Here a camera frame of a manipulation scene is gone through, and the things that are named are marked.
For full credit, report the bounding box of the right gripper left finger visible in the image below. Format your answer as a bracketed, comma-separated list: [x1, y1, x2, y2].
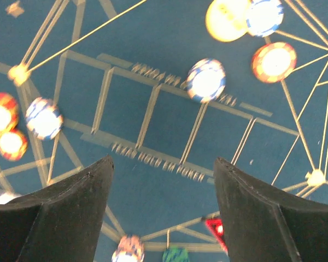
[0, 156, 114, 261]

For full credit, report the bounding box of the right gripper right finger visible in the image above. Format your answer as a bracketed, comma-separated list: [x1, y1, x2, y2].
[214, 158, 328, 262]

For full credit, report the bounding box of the orange poker chip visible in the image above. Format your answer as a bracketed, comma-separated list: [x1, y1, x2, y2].
[251, 42, 297, 84]
[0, 129, 28, 161]
[0, 92, 19, 132]

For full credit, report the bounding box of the white-blue poker chip stack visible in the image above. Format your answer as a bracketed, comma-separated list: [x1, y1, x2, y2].
[112, 235, 144, 262]

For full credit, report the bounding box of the green poker chip stack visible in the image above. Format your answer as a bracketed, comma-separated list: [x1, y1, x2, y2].
[162, 247, 190, 262]

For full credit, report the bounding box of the round blue poker mat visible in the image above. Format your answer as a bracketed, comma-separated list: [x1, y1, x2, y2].
[0, 1, 328, 261]

